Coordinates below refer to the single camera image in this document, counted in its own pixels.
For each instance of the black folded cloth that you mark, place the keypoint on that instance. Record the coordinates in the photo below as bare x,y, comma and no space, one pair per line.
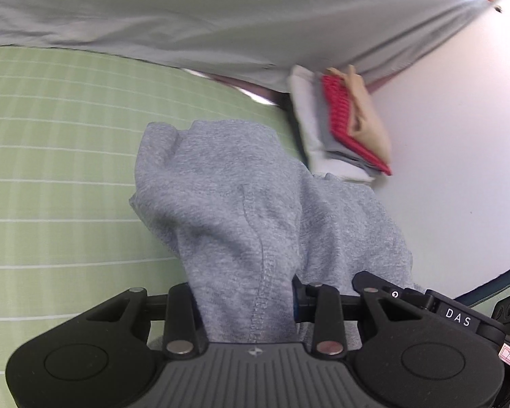
295,131

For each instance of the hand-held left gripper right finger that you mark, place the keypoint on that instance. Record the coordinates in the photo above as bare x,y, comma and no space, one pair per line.
328,314

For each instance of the grey sweatshirt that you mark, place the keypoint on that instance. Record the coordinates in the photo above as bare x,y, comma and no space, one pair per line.
238,204

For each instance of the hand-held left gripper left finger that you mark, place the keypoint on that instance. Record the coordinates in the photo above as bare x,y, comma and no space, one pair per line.
179,314

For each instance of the grey carrot print sheet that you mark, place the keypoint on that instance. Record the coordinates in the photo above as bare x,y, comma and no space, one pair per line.
216,12

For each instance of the beige folded cloth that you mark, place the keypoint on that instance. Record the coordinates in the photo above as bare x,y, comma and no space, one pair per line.
372,123

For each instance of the white folded cloth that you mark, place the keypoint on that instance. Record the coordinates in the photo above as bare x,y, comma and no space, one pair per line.
306,114

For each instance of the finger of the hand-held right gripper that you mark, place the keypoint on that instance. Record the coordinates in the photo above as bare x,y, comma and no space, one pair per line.
391,285

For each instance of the green striped bed cover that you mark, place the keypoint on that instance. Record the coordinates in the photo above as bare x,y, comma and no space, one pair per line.
59,157

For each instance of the red knit folded cloth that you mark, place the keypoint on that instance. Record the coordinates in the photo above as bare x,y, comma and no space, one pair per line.
338,106

